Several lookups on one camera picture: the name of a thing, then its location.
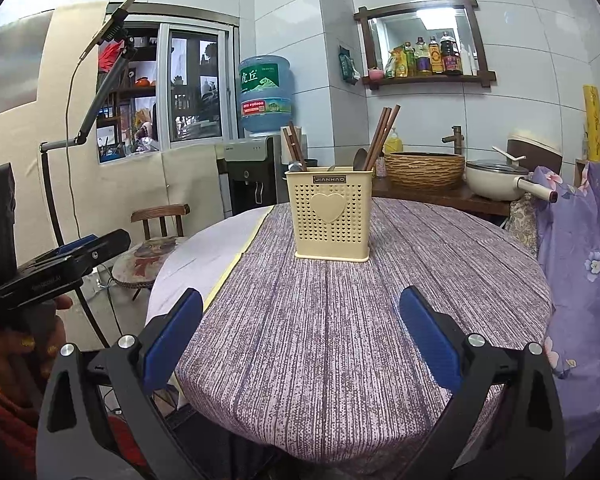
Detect brass faucet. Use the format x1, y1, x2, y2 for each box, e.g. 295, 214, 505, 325
441, 125, 465, 155

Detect purple floral cloth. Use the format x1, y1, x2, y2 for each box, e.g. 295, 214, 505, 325
505, 162, 600, 471

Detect green wall packet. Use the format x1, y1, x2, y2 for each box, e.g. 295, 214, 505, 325
338, 46, 360, 86

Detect woven brown basin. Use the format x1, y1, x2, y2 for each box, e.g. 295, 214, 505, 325
385, 152, 465, 191

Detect water dispenser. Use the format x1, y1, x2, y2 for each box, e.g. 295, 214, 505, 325
222, 136, 280, 214

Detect left hand yellow nails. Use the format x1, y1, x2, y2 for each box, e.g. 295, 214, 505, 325
0, 315, 67, 412

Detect sliding window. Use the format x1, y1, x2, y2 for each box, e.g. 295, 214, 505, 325
96, 3, 239, 164

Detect brown wooden chopstick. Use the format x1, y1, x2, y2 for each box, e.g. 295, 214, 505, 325
375, 104, 401, 162
363, 107, 392, 171
364, 107, 391, 171
282, 127, 302, 162

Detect phone on stand arm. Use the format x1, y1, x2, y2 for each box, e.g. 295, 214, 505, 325
38, 0, 144, 351

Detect wooden wall shelf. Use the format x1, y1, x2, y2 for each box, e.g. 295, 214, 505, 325
354, 0, 496, 90

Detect dark metal spoon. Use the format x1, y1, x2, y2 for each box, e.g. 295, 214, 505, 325
353, 148, 368, 171

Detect dark soy sauce bottle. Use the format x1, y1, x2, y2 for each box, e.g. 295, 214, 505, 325
440, 32, 463, 76

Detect purple striped tablecloth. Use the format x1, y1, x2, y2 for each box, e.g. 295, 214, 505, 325
176, 198, 553, 479

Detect cream pan with lid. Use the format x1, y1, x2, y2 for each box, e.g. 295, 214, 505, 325
464, 146, 558, 203

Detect cream plastic utensil holder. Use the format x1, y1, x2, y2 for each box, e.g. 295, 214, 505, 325
286, 167, 373, 262

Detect silver metal spoon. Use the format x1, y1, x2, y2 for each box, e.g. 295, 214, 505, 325
288, 160, 304, 172

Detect yellow soap bottle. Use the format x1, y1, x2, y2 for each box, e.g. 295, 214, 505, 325
382, 128, 404, 155

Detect yellow oil bottle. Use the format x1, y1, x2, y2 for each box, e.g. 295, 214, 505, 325
428, 36, 444, 75

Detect wooden chair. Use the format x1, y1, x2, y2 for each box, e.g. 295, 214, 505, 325
111, 204, 190, 292

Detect blue water jug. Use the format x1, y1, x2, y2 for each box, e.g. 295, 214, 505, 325
239, 55, 294, 133

